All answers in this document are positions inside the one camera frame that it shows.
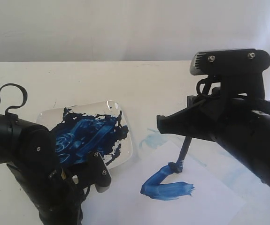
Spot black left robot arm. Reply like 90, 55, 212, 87
0, 113, 84, 225

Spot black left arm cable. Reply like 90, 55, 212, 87
0, 83, 29, 117

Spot white paper sheet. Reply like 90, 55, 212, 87
83, 142, 244, 225

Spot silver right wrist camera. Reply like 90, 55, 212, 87
190, 49, 270, 99

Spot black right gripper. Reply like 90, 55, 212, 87
156, 87, 270, 141

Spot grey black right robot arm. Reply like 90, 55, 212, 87
157, 87, 270, 187

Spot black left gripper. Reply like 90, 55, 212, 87
36, 169, 84, 225

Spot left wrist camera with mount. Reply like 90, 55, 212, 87
73, 152, 112, 193

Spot black paintbrush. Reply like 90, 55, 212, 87
169, 136, 192, 173

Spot white plate with blue paint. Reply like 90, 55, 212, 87
36, 100, 132, 169

